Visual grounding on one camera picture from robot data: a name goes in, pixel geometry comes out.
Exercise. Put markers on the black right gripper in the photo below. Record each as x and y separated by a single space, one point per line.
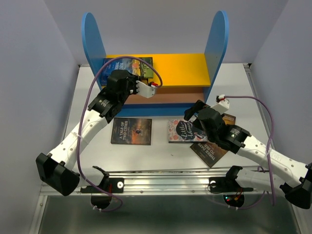
189 112

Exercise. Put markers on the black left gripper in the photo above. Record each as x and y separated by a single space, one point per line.
133 79

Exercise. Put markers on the Little Women book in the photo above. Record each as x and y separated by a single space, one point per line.
181 131

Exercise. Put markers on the Edward Tulane book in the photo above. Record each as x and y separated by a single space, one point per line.
229 119

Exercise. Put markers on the Animal Farm book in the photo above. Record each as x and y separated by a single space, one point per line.
133 66

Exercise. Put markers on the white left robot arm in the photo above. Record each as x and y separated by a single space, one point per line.
56 168

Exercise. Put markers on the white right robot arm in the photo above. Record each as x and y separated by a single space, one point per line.
277 174

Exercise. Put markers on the blue and yellow bookshelf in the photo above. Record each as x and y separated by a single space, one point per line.
180 79

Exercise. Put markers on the A Tale of Two Cities book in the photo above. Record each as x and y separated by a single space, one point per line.
131 131

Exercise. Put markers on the Three Days to See book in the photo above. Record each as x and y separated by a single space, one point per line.
208 152

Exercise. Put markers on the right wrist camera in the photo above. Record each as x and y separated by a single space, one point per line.
222 104

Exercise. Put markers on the aluminium mounting rail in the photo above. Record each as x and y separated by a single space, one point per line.
199 182

